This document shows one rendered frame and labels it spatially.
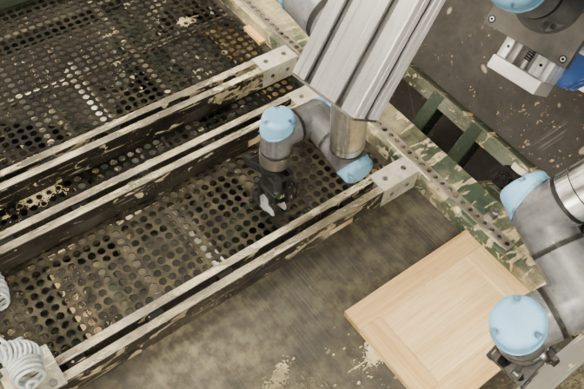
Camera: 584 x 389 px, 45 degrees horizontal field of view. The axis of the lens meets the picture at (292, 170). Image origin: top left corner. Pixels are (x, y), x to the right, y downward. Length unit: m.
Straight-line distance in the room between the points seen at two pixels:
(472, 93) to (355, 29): 2.18
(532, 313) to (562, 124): 1.77
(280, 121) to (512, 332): 0.73
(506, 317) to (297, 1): 0.62
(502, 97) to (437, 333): 1.31
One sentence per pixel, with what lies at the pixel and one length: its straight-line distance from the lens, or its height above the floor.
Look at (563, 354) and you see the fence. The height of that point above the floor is 0.97.
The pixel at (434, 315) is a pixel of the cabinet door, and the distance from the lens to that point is 1.71.
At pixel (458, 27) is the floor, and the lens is 2.90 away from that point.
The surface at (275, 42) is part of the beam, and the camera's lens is 2.21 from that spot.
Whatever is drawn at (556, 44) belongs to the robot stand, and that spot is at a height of 1.04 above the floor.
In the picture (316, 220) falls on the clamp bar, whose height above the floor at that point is 1.17.
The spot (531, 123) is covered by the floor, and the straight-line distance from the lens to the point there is 2.74.
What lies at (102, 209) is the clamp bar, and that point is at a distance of 1.78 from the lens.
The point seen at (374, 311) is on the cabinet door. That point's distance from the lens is 1.68.
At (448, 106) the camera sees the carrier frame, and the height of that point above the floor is 0.18.
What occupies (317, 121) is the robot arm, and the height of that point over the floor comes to 1.33.
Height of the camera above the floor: 2.58
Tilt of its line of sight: 52 degrees down
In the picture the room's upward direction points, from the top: 91 degrees counter-clockwise
